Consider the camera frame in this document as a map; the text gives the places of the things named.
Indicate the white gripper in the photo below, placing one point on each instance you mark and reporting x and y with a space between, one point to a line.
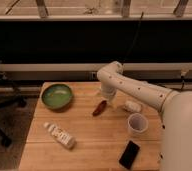
110 98

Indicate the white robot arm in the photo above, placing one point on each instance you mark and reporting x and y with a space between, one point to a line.
174 109

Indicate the small white wrapped object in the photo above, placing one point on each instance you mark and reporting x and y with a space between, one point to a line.
132 106

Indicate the clear plastic cup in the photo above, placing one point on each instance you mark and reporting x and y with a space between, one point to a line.
137 123

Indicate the green ceramic bowl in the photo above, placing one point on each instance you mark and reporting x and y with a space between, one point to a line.
57 96

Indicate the black smartphone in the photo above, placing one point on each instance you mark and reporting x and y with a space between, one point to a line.
128 156

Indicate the white plastic bottle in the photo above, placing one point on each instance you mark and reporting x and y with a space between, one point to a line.
60 135

